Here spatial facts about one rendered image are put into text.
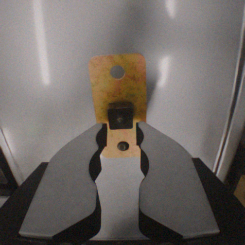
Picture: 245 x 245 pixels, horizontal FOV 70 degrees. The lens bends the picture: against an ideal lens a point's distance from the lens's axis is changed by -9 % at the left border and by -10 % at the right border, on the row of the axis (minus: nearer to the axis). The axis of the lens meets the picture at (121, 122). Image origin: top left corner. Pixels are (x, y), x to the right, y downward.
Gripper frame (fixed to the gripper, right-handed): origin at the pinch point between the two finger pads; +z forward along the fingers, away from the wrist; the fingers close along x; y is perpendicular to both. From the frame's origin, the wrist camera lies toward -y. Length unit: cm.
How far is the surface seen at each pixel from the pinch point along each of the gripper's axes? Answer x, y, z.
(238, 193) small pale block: 10.7, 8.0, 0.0
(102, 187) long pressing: -2.3, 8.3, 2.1
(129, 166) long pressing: 0.4, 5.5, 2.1
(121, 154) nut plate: -0.2, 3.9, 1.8
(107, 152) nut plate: -1.3, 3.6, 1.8
